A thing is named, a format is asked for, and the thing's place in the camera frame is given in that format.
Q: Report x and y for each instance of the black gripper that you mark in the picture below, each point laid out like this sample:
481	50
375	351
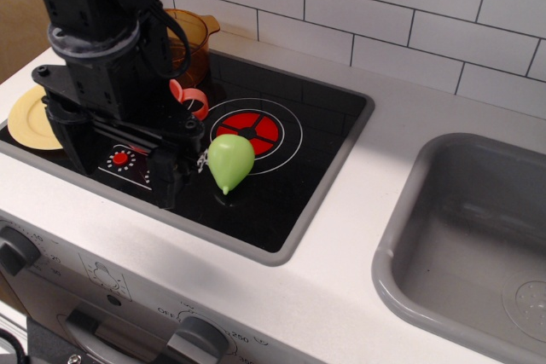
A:
118	88

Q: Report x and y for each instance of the red plastic cup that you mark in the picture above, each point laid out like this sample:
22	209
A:
195	99

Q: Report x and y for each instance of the yellow plastic plate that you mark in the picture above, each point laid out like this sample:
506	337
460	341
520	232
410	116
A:
28	123

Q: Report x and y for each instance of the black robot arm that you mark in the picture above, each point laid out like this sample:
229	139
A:
99	19

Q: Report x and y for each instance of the green plastic pear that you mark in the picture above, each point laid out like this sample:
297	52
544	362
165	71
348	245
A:
230	159

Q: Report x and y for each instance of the grey left oven knob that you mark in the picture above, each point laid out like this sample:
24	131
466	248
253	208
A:
17	251

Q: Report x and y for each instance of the grey oven knob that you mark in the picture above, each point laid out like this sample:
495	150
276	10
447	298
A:
197	341
17	251

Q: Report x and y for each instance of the amber transparent pot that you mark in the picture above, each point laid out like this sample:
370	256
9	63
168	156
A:
198	29

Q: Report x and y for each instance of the wooden side panel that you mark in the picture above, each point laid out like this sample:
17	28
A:
24	26

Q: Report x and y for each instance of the black toy stove top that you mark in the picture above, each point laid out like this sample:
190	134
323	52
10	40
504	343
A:
301	131

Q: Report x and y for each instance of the grey centre oven knob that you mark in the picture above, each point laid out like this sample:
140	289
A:
197	341

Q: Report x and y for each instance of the grey plastic sink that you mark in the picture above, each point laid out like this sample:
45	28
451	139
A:
463	254

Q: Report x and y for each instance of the grey oven door handle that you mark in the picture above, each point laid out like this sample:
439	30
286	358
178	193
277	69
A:
116	341

